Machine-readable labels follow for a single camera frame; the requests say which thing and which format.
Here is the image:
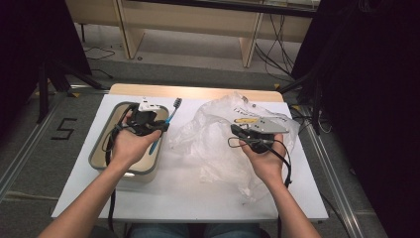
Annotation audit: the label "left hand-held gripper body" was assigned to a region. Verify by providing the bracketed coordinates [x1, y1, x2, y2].
[124, 97, 163, 136]

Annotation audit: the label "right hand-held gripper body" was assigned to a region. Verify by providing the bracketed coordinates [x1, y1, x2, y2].
[246, 117, 290, 155]

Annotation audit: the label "blue toothbrush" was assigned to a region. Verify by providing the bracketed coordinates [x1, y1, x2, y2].
[148, 97, 183, 156]

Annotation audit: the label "clear smiley plastic bag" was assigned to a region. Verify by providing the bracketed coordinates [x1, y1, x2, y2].
[168, 91, 300, 204]

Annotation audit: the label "beige bin with grey rim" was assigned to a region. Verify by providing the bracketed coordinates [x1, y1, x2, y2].
[88, 101, 170, 184]

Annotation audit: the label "person's left hand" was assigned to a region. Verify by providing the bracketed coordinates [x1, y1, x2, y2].
[110, 114, 162, 172]

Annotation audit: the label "person's right hand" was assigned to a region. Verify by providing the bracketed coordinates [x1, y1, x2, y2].
[241, 133, 288, 186]

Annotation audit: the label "black metal stand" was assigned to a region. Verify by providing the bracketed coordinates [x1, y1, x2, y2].
[276, 59, 331, 137]

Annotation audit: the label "black tripod stand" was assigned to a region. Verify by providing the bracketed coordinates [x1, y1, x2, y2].
[35, 56, 104, 125]

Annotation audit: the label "person's legs in jeans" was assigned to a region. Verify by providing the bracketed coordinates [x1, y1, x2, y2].
[130, 222, 263, 238]

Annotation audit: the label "light wooden desk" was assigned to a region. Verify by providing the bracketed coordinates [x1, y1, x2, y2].
[63, 0, 321, 69]

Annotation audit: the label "dark curtain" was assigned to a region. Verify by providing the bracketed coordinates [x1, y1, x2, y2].
[0, 0, 92, 140]
[290, 0, 420, 238]

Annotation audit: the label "left hand-held gripper black cable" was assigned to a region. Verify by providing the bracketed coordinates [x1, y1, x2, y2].
[101, 103, 141, 233]

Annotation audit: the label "hand-held gripper black cable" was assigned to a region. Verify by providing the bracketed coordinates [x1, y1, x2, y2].
[101, 103, 141, 233]
[227, 137, 294, 238]

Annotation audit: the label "right hand-held gripper black cable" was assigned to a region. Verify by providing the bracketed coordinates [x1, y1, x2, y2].
[227, 137, 294, 238]

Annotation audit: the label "bundle of black floor cables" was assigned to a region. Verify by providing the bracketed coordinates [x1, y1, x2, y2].
[254, 13, 297, 81]

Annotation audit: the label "black floor cable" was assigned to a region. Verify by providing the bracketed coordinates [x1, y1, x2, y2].
[82, 45, 117, 80]

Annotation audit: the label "metal floor rail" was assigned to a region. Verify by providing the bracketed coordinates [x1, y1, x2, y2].
[298, 107, 366, 238]
[0, 95, 68, 201]

